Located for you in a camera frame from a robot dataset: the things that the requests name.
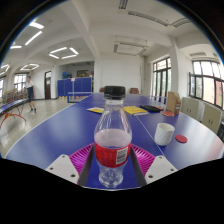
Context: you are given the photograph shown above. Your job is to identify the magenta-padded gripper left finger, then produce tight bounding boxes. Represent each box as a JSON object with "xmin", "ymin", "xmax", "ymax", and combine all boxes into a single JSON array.
[{"xmin": 44, "ymin": 143, "xmax": 98, "ymax": 188}]

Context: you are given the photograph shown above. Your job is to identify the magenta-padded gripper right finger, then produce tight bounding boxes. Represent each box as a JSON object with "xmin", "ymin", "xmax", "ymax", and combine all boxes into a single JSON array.
[{"xmin": 129, "ymin": 143, "xmax": 179, "ymax": 188}]

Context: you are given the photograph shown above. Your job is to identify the clear red-labelled drink bottle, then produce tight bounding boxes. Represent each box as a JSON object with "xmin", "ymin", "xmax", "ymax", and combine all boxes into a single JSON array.
[{"xmin": 93, "ymin": 85, "xmax": 133, "ymax": 189}]

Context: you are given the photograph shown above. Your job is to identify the white mug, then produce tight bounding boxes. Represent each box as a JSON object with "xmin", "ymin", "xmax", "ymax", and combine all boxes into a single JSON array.
[{"xmin": 153, "ymin": 122, "xmax": 176, "ymax": 147}]

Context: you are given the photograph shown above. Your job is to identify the flat round red coaster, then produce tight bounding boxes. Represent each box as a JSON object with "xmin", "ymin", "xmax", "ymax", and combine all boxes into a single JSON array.
[{"xmin": 175, "ymin": 134, "xmax": 188, "ymax": 144}]

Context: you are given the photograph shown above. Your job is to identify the black pouch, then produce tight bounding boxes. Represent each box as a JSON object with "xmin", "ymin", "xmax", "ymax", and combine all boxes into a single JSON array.
[{"xmin": 139, "ymin": 104, "xmax": 162, "ymax": 113}]

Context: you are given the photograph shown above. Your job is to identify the yellow book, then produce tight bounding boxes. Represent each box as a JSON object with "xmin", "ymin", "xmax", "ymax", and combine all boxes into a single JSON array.
[{"xmin": 123, "ymin": 105, "xmax": 149, "ymax": 117}]

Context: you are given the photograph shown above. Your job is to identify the small colourful book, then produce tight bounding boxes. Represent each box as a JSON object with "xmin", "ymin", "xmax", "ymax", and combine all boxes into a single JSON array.
[{"xmin": 86, "ymin": 106, "xmax": 105, "ymax": 115}]

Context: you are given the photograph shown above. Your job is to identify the brown cardboard box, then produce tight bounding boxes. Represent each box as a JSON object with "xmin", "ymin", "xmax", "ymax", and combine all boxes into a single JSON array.
[{"xmin": 165, "ymin": 91, "xmax": 182, "ymax": 115}]

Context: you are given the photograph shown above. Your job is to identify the cream two-door cabinet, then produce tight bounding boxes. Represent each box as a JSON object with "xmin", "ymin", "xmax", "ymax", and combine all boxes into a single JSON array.
[
  {"xmin": 179, "ymin": 96, "xmax": 205, "ymax": 122},
  {"xmin": 200, "ymin": 103, "xmax": 224, "ymax": 135}
]

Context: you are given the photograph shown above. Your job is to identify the low blue court barrier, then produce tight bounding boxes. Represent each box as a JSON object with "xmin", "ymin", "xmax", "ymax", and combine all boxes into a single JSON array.
[{"xmin": 66, "ymin": 91, "xmax": 95, "ymax": 104}]

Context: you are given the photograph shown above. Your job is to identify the blue red-legged tennis table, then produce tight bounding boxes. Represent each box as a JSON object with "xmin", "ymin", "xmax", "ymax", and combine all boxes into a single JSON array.
[{"xmin": 0, "ymin": 98, "xmax": 29, "ymax": 129}]

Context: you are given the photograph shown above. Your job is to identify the tall blue partition panels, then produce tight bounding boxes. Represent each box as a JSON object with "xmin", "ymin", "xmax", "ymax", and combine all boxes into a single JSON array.
[{"xmin": 56, "ymin": 76, "xmax": 93, "ymax": 98}]

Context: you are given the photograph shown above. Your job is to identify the person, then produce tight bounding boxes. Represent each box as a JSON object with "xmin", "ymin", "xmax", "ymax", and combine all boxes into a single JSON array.
[{"xmin": 23, "ymin": 75, "xmax": 38, "ymax": 114}]

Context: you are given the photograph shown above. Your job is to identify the dark wooden door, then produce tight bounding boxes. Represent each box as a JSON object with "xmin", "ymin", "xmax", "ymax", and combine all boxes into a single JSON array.
[{"xmin": 44, "ymin": 70, "xmax": 53, "ymax": 100}]

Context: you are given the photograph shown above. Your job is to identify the tall black-framed glass door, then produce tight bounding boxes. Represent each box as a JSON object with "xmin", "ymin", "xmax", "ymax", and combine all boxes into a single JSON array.
[{"xmin": 152, "ymin": 57, "xmax": 172, "ymax": 99}]

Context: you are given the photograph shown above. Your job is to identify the small bright window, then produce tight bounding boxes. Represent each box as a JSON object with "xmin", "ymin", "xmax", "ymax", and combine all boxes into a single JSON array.
[{"xmin": 13, "ymin": 73, "xmax": 28, "ymax": 93}]

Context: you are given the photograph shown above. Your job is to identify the large black-framed window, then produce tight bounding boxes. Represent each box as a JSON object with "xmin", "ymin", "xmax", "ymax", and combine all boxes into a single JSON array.
[{"xmin": 189, "ymin": 59, "xmax": 224, "ymax": 109}]

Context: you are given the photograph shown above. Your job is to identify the square ceiling air conditioner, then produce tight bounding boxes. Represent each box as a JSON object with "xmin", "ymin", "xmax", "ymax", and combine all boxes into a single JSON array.
[{"xmin": 113, "ymin": 40, "xmax": 149, "ymax": 57}]

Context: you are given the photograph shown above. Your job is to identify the ceiling light strips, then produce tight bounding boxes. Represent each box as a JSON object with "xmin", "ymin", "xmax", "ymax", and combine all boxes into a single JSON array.
[{"xmin": 0, "ymin": 20, "xmax": 80, "ymax": 76}]

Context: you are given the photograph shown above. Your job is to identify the long ceiling air vent unit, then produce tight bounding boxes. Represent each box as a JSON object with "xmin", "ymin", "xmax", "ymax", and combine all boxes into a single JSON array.
[{"xmin": 118, "ymin": 0, "xmax": 191, "ymax": 28}]

